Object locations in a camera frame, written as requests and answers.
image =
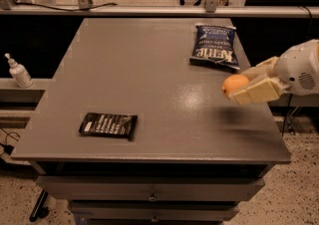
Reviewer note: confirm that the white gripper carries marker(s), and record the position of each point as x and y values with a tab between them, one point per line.
298	68

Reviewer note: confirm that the orange fruit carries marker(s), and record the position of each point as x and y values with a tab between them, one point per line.
233	83

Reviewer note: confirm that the blue Kettle chips bag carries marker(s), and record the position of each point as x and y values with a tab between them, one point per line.
213	45

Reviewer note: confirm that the grey drawer cabinet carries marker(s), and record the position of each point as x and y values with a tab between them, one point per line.
185	128

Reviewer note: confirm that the black snack packet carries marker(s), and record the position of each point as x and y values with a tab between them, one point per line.
109	125

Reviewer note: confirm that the drawer with knob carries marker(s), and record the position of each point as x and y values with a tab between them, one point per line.
165	211
150	189

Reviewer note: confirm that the top drawer with knob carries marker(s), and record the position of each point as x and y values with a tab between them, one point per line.
150	189

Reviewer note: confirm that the white pump bottle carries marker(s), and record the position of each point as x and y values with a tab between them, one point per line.
19	73

